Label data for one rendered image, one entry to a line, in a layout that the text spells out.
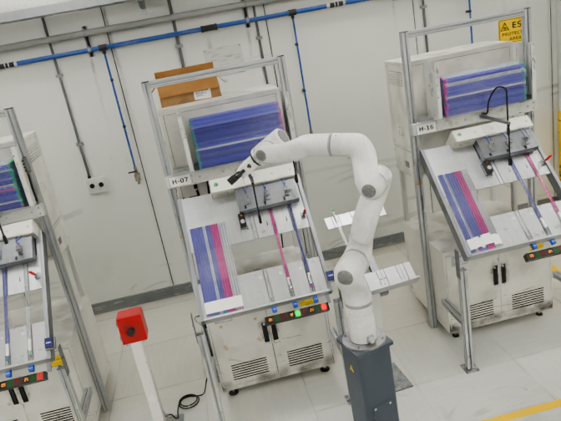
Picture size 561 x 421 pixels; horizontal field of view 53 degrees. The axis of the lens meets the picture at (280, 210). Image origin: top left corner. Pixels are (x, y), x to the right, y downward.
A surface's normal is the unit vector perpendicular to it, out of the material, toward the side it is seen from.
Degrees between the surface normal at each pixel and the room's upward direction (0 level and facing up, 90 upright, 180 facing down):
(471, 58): 90
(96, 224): 90
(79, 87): 90
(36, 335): 47
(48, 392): 90
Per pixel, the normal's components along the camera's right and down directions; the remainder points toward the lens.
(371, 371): 0.40, 0.22
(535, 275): 0.17, 0.29
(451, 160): 0.00, -0.47
